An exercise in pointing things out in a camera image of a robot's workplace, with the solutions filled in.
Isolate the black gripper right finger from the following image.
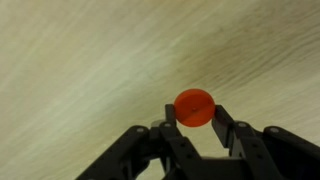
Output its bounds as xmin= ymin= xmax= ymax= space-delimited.
xmin=211 ymin=105 xmax=234 ymax=148

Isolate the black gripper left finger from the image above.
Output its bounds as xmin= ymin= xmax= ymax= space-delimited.
xmin=165 ymin=104 xmax=176 ymax=125

